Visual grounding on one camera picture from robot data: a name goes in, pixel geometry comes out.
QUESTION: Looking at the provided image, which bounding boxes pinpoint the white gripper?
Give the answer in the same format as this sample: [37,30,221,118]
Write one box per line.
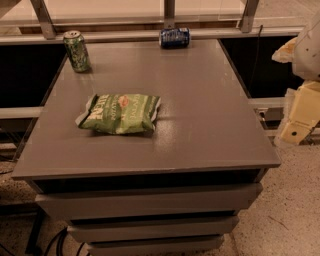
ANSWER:
[280,81,320,145]

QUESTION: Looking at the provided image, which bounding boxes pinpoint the green jalapeno chip bag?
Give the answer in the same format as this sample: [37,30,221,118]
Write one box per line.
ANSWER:
[75,94,161,135]

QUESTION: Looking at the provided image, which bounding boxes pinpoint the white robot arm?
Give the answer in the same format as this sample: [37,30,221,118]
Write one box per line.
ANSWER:
[272,11,320,145]

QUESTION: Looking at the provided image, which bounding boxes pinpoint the grey drawer cabinet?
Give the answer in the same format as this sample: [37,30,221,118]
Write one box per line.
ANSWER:
[13,40,280,256]

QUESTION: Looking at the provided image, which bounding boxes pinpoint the blue soda can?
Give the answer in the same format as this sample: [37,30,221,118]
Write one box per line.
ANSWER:
[159,28,191,49]

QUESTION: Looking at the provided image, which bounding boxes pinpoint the green soda can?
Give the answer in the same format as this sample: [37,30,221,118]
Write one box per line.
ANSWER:
[63,30,91,72]

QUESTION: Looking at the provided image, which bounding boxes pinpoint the metal window railing frame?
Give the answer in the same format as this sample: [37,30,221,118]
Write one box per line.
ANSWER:
[0,0,320,44]

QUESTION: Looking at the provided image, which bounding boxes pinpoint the black floor cables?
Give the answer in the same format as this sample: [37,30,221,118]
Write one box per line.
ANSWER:
[43,226,88,256]

